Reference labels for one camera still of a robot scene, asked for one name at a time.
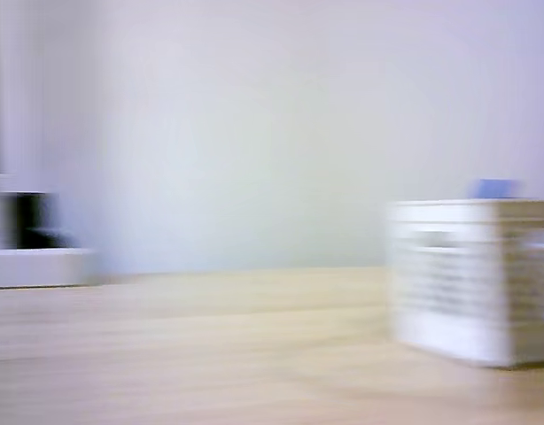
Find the white slatted crate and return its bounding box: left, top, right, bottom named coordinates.
left=385, top=197, right=544, bottom=370

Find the black clamp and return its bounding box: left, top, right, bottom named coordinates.
left=15, top=191, right=81, bottom=250

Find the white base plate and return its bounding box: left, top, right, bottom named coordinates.
left=0, top=246, right=98, bottom=290

